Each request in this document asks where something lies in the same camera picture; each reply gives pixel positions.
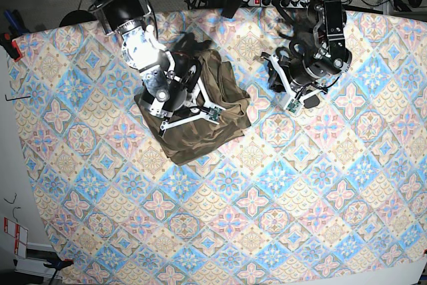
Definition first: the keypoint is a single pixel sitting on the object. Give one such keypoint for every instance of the blue black clamp lower left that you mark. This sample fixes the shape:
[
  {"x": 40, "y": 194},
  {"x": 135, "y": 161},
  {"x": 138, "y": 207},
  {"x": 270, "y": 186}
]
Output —
[{"x": 46, "y": 263}]

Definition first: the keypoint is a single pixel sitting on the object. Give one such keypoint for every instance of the patterned tile tablecloth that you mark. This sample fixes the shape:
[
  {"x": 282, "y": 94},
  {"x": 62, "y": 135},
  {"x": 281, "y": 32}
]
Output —
[{"x": 333, "y": 190}]

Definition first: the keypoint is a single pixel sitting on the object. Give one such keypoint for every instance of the black white gripper body left side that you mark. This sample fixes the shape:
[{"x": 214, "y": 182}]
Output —
[{"x": 289, "y": 78}]

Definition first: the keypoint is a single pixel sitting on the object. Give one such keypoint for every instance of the black orange clamp upper left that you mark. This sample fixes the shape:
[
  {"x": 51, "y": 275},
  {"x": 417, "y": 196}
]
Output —
[{"x": 8, "y": 41}]

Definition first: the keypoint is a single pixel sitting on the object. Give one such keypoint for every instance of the camouflage T-shirt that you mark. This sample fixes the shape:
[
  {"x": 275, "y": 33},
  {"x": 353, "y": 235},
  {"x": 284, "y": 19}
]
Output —
[{"x": 188, "y": 142}]

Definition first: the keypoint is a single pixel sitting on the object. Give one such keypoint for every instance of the black hex key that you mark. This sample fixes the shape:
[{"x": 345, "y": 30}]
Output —
[{"x": 16, "y": 98}]

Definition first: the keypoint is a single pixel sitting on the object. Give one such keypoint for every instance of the black white gripper body right side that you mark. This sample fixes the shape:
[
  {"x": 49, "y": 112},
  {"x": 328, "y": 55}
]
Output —
[{"x": 190, "y": 101}]

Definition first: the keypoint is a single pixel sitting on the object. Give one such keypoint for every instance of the red white label card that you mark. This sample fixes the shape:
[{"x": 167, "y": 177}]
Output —
[{"x": 14, "y": 237}]

